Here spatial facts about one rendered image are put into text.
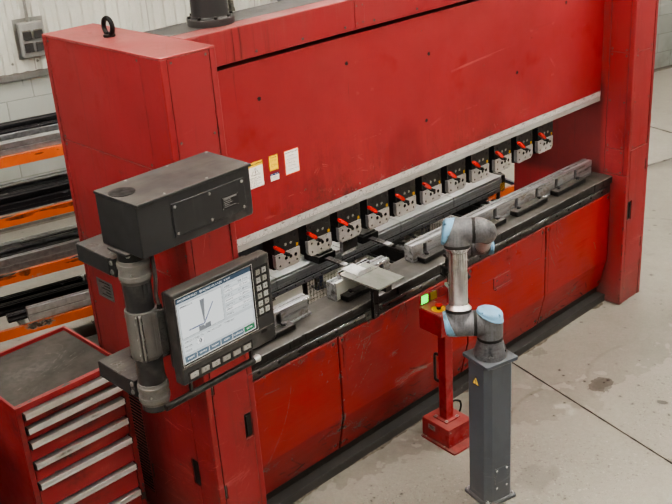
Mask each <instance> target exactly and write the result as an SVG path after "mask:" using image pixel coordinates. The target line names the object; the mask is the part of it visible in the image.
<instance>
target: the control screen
mask: <svg viewBox="0 0 672 504"><path fill-rule="evenodd" d="M175 303H176V310H177V317H178V323H179V330H180V337H181V344H182V351H183V358H184V364H185V365H186V364H188V363H190V362H192V361H194V360H196V359H198V358H200V357H202V356H203V355H205V354H207V353H209V352H211V351H213V350H215V349H217V348H219V347H221V346H223V345H225V344H226V343H228V342H230V341H232V340H234V339H236V338H238V337H240V336H242V335H244V334H246V333H248V332H250V331H251V330H253V329H255V328H256V320H255V311H254V302H253V293H252V284H251V275H250V266H249V267H246V268H244V269H242V270H240V271H238V272H236V273H234V274H231V275H229V276H227V277H225V278H223V279H221V280H218V281H216V282H214V283H212V284H210V285H208V286H205V287H203V288H201V289H199V290H197V291H195V292H193V293H190V294H188V295H186V296H184V297H182V298H180V299H177V300H175ZM203 336H204V342H202V343H200V344H197V339H199V338H201V337H203Z"/></svg>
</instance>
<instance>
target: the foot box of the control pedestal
mask: <svg viewBox="0 0 672 504"><path fill-rule="evenodd" d="M453 412H454V413H455V414H457V415H459V416H460V417H458V418H457V419H455V420H453V421H451V422H450V423H448V424H445V423H444V422H442V421H440V420H438V419H436V418H435V417H433V416H434V415H435V414H438V413H439V408H437V409H435V410H433V411H431V412H429V413H428V414H426V415H424V416H423V417H422V420H423V434H421V436H422V437H423V438H425V439H427V440H428V441H430V442H432V443H433V444H435V445H437V446H439V447H440V448H442V449H444V450H445V451H447V452H449V453H450V454H452V455H454V456H455V455H457V454H459V453H461V452H462V451H464V450H466V449H467V448H469V416H467V415H465V414H463V413H461V412H460V411H458V410H456V409H454V408H453Z"/></svg>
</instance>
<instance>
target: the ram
mask: <svg viewBox="0 0 672 504"><path fill-rule="evenodd" d="M604 5H605V0H466V1H462V2H459V3H455V4H451V5H447V6H444V7H440V8H436V9H432V10H429V11H425V12H421V13H418V14H414V15H410V16H406V17H403V18H399V19H395V20H391V21H388V22H384V23H380V24H376V25H373V26H369V27H365V28H361V29H358V30H354V31H350V32H346V33H343V34H339V35H335V36H331V37H328V38H324V39H320V40H316V41H313V42H309V43H305V44H301V45H298V46H294V47H290V48H287V49H283V50H279V51H275V52H272V53H268V54H264V55H260V56H257V57H253V58H249V59H245V60H242V61H238V62H234V63H230V64H227V65H223V66H219V67H217V72H218V81H219V90H220V99H221V107H222V116H223V125H224V133H225V142H226V151H227V157H229V158H233V159H237V160H240V161H244V162H247V163H253V162H256V161H258V160H261V159H262V165H263V175H264V185H262V186H259V187H256V188H254V189H251V195H252V205H253V213H252V214H251V215H249V216H246V217H244V218H242V219H239V220H237V221H235V229H236V238H237V240H238V239H241V238H243V237H245V236H248V235H250V234H253V233H255V232H258V231H260V230H263V229H265V228H267V227H270V226H272V225H275V224H277V223H280V222H282V221H284V220H287V219H289V218H292V217H294V216H297V215H299V214H302V213H304V212H306V211H309V210H311V209H314V208H316V207H319V206H321V205H323V204H326V203H328V202H331V201H333V200H336V199H338V198H341V197H343V196H345V195H348V194H350V193H353V192H355V191H358V190H360V189H363V188H365V187H367V186H370V185H372V184H375V183H377V182H380V181H382V180H384V179H387V178H389V177H392V176H394V175H397V174H399V173H402V172H404V171H406V170H409V169H411V168H414V167H416V166H419V165H421V164H423V163H426V162H428V161H431V160H433V159H436V158H438V157H441V156H443V155H445V154H448V153H450V152H453V151H455V150H458V149H460V148H463V147H465V146H467V145H470V144H472V143H475V142H477V141H480V140H482V139H484V138H487V137H489V136H492V135H494V134H497V133H499V132H502V131H504V130H506V129H509V128H511V127H514V126H516V125H519V124H521V123H523V122H526V121H528V120H531V119H533V118H536V117H538V116H541V115H543V114H545V113H548V112H550V111H553V110H555V109H558V108H560V107H562V106H565V105H567V104H570V103H572V102H575V101H577V100H580V99H582V98H584V97H587V96H589V95H592V94H594V93H597V92H599V91H601V70H602V49H603V27H604ZM598 101H600V96H599V97H597V98H594V99H592V100H590V101H587V102H585V103H582V104H580V105H578V106H575V107H573V108H570V109H568V110H565V111H563V112H561V113H558V114H556V115H553V116H551V117H549V118H546V119H544V120H541V121H539V122H537V123H534V124H532V125H529V126H527V127H525V128H522V129H520V130H517V131H515V132H513V133H510V134H508V135H505V136H503V137H501V138H498V139H496V140H493V141H491V142H489V143H486V144H484V145H481V146H479V147H476V148H474V149H472V150H469V151H467V152H464V153H462V154H460V155H457V156H455V157H452V158H450V159H448V160H445V161H443V162H440V163H438V164H436V165H433V166H431V167H428V168H426V169H424V170H421V171H419V172H416V173H414V174H412V175H409V176H407V177H404V178H402V179H400V180H397V181H395V182H392V183H390V184H388V185H385V186H383V187H380V188H378V189H375V190H373V191H371V192H368V193H366V194H363V195H361V196H359V197H356V198H354V199H351V200H349V201H347V202H344V203H342V204H339V205H337V206H335V207H332V208H330V209H327V210H325V211H323V212H320V213H318V214H315V215H313V216H311V217H308V218H306V219H303V220H301V221H299V222H296V223H294V224H291V225H289V226H286V227H284V228H282V229H279V230H277V231H274V232H272V233H270V234H267V235H265V236H262V237H260V238H258V239H255V240H253V241H250V242H248V243H246V244H243V245H241V246H238V253H239V252H242V251H244V250H246V249H249V248H251V247H253V246H256V245H258V244H261V243H263V242H265V241H268V240H270V239H272V238H275V237H277V236H280V235H282V234H284V233H287V232H289V231H292V230H294V229H296V228H299V227H301V226H303V225H306V224H308V223H311V222H313V221H315V220H318V219H320V218H322V217H325V216H327V215H330V214H332V213H334V212H337V211H339V210H341V209H344V208H346V207H349V206H351V205H353V204H356V203H358V202H360V201H363V200H365V199H368V198H370V197H372V196H375V195H377V194H379V193H382V192H384V191H387V190H389V189H391V188H394V187H396V186H398V185H401V184H403V183H406V182H408V181H410V180H413V179H415V178H417V177H420V176H422V175H425V174H427V173H429V172H432V171H434V170H436V169H439V168H441V167H444V166H446V165H448V164H451V163H453V162H455V161H458V160H460V159H463V158H465V157H467V156H470V155H472V154H474V153H477V152H479V151H482V150H484V149H486V148H489V147H491V146H493V145H496V144H498V143H501V142H503V141H505V140H508V139H510V138H512V137H515V136H517V135H520V134H522V133H524V132H527V131H529V130H531V129H534V128H536V127H539V126H541V125H543V124H546V123H548V122H551V121H553V120H555V119H558V118H560V117H562V116H565V115H567V114H570V113H572V112H574V111H577V110H579V109H581V108H584V107H586V106H589V105H591V104H593V103H596V102H598ZM295 147H298V151H299V163H300V171H298V172H295V173H292V174H290V175H287V176H286V172H285V160H284V151H287V150H290V149H292V148H295ZM275 154H277V157H278V167H279V169H276V170H273V171H271V172H270V167H269V156H272V155H275ZM278 171H279V178H280V179H277V180H275V181H272V182H271V177H270V174H273V173H276V172H278Z"/></svg>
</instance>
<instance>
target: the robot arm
mask: <svg viewBox="0 0 672 504"><path fill-rule="evenodd" d="M496 237H497V228H496V226H495V225H494V224H493V223H492V222H491V221H489V220H487V219H485V218H482V217H459V218H454V217H453V218H446V219H444V220H443V223H442V229H441V245H444V249H445V250H446V253H444V254H443V256H444V257H445V263H443V264H442V265H440V275H442V276H443V277H445V278H446V277H447V278H448V279H447V282H445V283H444V285H445V286H446V287H447V288H448V290H449V304H448V305H447V306H446V311H443V312H442V313H443V320H444V326H445V332H446V335H447V336H450V337H462V336H477V341H476V344H475V347H474V349H473V356H474V357H475V358H476V359H477V360H479V361H481V362H486V363H496V362H500V361H502V360H504V359H505V358H506V357H507V349H506V346H505V343H504V340H503V322H504V319H503V312H502V311H501V310H500V309H499V308H498V307H496V306H493V305H481V306H478V307H477V309H476V310H472V306H471V305H470V304H469V303H468V280H469V279H470V277H471V276H470V274H469V273H468V272H467V255H491V254H494V240H495V239H496ZM444 264H445V265H444ZM441 268H442V273H441Z"/></svg>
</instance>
